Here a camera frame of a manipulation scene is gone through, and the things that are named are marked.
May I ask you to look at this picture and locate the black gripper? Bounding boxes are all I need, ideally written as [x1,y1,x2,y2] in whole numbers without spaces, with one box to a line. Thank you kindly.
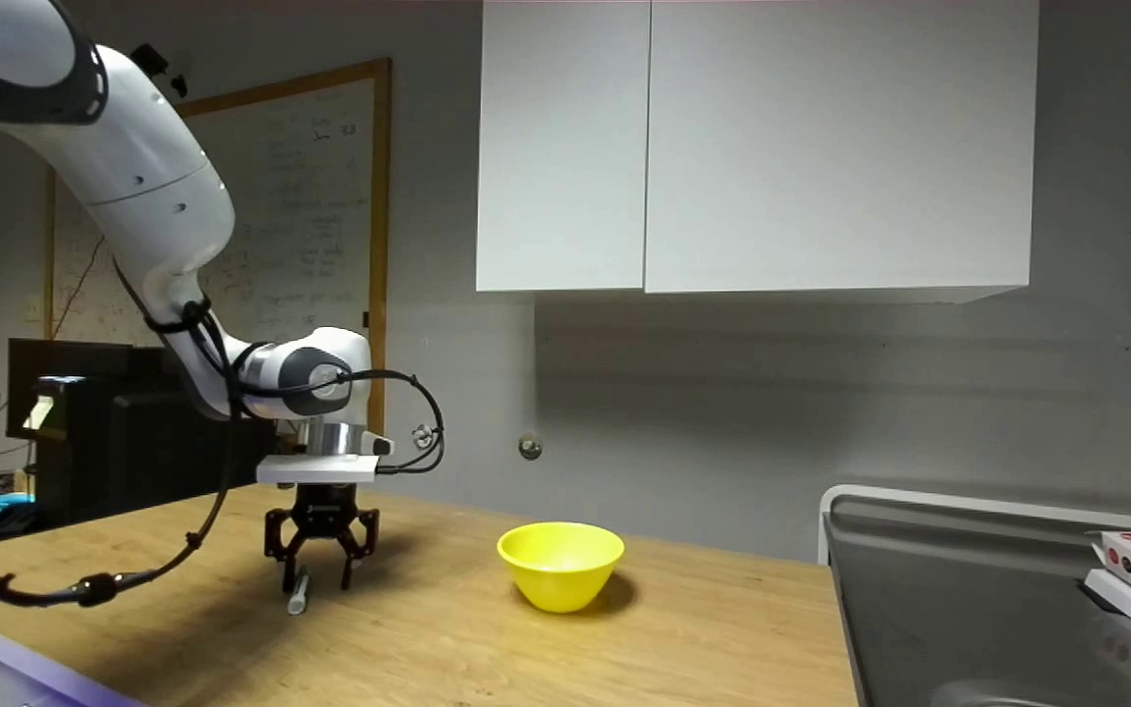
[259,478,384,605]

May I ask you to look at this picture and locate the black computer equipment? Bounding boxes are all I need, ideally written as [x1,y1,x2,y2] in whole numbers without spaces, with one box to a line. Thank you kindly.
[2,335,281,528]

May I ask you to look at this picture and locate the yellow plastic bowl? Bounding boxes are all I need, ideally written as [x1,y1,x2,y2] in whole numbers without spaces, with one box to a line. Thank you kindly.
[494,518,626,617]

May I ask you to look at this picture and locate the yellow sticky note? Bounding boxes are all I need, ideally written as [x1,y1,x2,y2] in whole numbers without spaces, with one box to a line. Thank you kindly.
[20,389,58,436]

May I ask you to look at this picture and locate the purple edged panel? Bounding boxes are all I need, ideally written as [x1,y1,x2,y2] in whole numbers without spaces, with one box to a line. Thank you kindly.
[0,601,136,707]

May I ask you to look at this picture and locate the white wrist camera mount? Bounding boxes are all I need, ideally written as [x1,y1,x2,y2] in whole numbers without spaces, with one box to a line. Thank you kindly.
[249,448,384,491]

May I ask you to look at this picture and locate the whiteboard with wooden frame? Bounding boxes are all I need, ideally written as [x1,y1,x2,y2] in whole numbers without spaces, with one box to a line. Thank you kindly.
[44,54,397,445]

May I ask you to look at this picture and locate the black camera on whiteboard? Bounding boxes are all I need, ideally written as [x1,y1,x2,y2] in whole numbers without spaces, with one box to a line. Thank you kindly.
[129,41,192,101]

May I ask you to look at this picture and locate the white wall cabinet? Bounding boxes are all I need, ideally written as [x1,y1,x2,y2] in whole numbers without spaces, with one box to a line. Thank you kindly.
[472,0,1044,298]

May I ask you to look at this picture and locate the white sink frame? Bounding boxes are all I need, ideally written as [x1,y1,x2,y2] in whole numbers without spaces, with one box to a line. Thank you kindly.
[814,478,1131,568]

